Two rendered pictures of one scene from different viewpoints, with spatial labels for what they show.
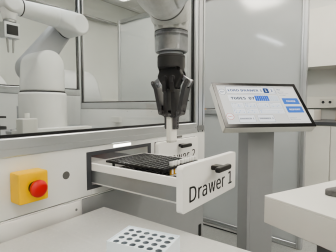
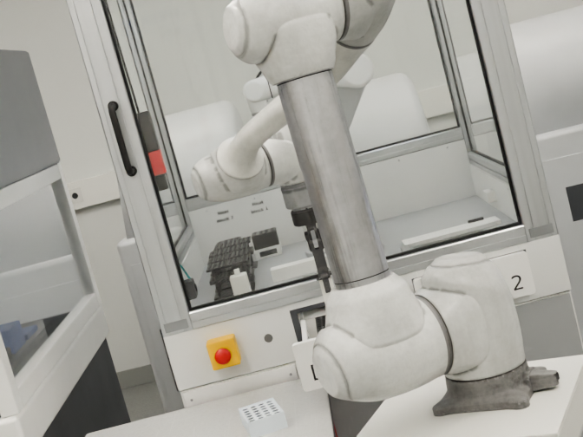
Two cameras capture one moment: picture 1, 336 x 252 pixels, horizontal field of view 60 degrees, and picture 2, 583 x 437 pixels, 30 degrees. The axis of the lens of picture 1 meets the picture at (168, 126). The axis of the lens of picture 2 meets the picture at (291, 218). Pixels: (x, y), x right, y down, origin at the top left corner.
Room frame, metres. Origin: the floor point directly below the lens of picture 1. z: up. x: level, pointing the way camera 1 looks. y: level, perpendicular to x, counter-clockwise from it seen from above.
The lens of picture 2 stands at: (-0.64, -1.98, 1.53)
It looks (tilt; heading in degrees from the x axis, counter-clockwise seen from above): 8 degrees down; 55
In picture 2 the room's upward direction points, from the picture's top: 15 degrees counter-clockwise
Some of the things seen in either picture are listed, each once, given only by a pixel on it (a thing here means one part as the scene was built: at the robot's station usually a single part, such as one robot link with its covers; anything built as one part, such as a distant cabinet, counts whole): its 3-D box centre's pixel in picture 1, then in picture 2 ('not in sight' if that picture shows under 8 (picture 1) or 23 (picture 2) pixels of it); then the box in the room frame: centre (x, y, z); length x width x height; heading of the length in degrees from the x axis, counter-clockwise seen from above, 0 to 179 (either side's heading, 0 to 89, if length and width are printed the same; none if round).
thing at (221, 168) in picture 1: (219, 167); not in sight; (0.75, -0.13, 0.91); 0.07 x 0.04 x 0.01; 143
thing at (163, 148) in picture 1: (178, 152); (474, 286); (1.21, -0.04, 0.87); 0.29 x 0.02 x 0.11; 143
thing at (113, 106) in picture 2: not in sight; (121, 139); (0.60, 0.39, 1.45); 0.05 x 0.03 x 0.19; 53
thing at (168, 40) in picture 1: (171, 44); (303, 194); (0.80, -0.01, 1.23); 0.09 x 0.09 x 0.06
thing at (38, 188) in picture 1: (37, 188); (223, 355); (0.66, 0.30, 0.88); 0.04 x 0.03 x 0.04; 143
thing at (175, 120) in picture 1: (178, 120); (325, 282); (0.78, -0.03, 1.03); 0.03 x 0.01 x 0.05; 53
